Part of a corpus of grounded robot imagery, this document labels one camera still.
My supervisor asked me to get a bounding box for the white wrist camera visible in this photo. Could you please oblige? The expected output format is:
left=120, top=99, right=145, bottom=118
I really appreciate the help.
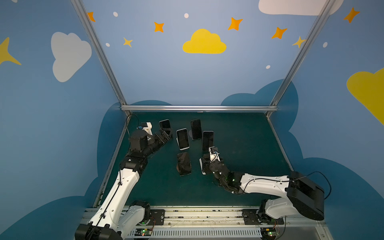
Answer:
left=209, top=147, right=221, bottom=163
left=140, top=122, right=152, bottom=135

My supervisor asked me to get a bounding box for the right circuit board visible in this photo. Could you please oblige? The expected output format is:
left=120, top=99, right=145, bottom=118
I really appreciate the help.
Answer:
left=260, top=228, right=279, bottom=240

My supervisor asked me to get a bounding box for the horizontal aluminium back bar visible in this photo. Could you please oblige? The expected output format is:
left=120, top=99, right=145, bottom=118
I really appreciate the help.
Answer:
left=121, top=105, right=278, bottom=112

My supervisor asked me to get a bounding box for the aluminium rail front frame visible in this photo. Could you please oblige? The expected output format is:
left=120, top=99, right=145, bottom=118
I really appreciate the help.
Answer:
left=73, top=205, right=334, bottom=240

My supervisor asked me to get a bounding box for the circuit board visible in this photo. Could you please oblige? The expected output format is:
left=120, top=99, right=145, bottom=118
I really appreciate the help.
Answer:
left=134, top=229, right=153, bottom=237
left=260, top=228, right=279, bottom=240

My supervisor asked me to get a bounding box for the left circuit board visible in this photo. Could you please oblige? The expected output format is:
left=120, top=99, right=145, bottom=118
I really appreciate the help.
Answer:
left=134, top=229, right=153, bottom=237

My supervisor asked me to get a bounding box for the purple phone on black stand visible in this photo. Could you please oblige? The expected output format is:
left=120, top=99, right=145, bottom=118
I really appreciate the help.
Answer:
left=202, top=131, right=214, bottom=152

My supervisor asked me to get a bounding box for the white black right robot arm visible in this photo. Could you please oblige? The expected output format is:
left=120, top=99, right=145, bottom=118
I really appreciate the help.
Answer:
left=200, top=150, right=325, bottom=223

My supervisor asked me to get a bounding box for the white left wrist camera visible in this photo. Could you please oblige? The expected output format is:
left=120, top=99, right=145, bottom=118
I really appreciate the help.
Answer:
left=140, top=122, right=152, bottom=135

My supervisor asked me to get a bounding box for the white phone stand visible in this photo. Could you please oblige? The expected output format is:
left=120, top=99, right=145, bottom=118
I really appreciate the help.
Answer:
left=199, top=157, right=211, bottom=175

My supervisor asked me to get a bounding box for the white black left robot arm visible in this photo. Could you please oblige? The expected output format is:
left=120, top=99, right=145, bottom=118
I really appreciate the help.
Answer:
left=75, top=122, right=173, bottom=240

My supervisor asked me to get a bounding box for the white-edged phone on stand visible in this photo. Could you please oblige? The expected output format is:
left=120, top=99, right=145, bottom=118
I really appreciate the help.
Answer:
left=176, top=128, right=190, bottom=151

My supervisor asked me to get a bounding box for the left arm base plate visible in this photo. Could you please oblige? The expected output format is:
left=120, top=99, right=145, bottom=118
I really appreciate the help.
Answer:
left=139, top=210, right=165, bottom=226

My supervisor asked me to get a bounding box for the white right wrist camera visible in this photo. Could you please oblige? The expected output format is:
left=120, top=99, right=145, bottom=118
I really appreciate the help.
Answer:
left=209, top=147, right=221, bottom=163

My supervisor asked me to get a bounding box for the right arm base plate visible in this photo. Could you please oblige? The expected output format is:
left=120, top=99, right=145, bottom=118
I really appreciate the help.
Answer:
left=242, top=209, right=285, bottom=225

